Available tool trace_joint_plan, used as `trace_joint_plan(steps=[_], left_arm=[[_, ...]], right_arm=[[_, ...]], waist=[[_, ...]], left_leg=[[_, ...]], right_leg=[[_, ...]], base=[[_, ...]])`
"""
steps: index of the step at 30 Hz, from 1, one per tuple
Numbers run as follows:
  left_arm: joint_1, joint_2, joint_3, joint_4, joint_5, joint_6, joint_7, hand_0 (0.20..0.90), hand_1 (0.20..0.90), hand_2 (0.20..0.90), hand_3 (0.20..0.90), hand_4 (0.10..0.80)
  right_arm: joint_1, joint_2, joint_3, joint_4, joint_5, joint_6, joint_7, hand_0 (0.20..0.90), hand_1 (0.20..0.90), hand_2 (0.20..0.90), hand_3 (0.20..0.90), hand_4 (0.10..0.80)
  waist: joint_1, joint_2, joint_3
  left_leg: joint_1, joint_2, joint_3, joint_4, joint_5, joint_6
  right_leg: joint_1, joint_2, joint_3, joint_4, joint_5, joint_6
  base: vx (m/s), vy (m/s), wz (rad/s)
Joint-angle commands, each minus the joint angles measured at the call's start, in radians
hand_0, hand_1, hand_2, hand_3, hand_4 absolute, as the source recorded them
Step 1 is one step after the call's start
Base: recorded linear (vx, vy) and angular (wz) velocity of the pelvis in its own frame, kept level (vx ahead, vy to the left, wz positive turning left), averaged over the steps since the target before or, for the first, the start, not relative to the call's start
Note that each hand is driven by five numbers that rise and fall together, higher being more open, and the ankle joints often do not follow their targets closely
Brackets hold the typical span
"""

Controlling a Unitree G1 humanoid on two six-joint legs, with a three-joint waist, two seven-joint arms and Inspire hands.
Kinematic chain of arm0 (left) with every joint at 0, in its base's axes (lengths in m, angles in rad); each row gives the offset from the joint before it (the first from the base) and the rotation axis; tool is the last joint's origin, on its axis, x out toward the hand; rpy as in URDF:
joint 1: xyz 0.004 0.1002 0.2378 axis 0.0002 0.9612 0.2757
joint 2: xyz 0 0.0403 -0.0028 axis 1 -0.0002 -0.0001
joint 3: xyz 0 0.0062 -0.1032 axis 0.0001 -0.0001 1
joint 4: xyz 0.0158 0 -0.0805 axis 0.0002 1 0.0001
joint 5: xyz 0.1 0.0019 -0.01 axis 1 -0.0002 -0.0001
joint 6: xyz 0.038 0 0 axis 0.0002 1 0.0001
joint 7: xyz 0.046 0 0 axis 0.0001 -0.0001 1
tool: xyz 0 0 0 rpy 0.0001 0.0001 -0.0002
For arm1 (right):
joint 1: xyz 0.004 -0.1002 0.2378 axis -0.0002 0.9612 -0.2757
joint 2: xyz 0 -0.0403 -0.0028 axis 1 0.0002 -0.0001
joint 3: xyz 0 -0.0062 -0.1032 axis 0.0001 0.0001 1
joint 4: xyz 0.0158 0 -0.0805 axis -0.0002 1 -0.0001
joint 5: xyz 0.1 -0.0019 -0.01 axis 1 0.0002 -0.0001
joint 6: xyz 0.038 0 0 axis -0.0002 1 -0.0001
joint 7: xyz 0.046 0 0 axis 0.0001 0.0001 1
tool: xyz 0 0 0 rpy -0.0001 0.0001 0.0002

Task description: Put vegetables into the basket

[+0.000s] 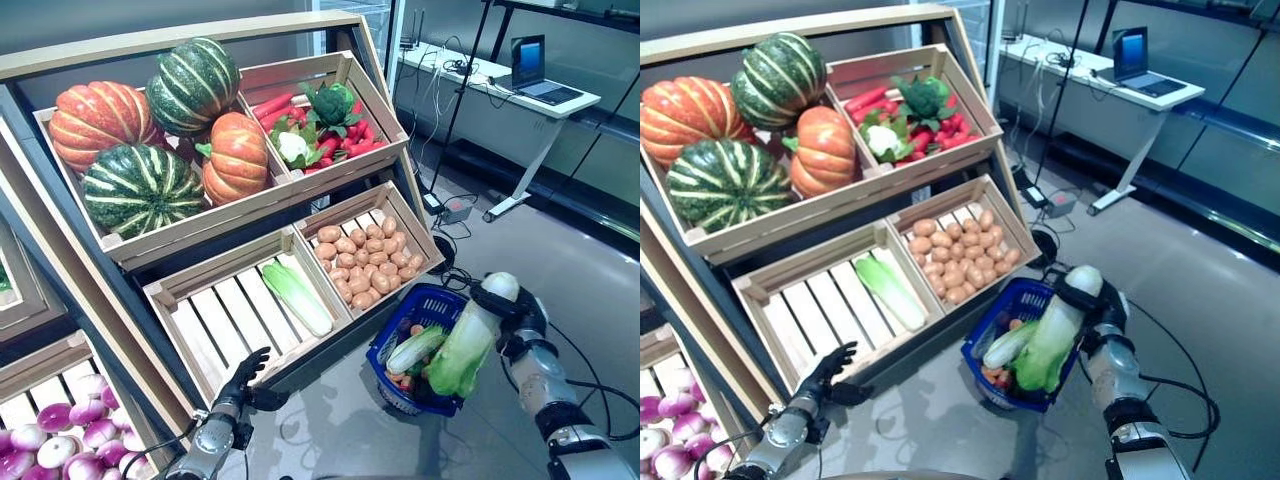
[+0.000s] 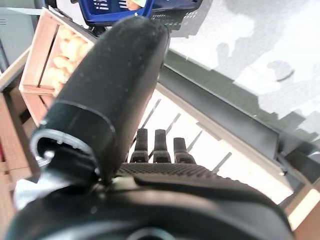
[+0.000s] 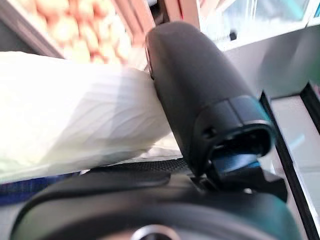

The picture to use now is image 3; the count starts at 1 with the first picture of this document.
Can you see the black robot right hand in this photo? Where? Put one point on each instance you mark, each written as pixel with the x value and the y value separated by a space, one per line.
pixel 200 87

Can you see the napa cabbage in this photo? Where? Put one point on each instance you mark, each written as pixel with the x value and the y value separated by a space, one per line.
pixel 75 112

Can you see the blue plastic shopping basket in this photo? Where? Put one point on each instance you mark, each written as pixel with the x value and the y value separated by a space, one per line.
pixel 25 187

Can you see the wooden display stand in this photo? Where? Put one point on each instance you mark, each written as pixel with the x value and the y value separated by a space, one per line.
pixel 180 12

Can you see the brown potato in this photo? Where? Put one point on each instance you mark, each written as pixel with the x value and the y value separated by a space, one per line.
pixel 46 6
pixel 62 30

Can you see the wooden crate with potatoes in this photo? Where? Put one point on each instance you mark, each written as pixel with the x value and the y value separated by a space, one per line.
pixel 30 35

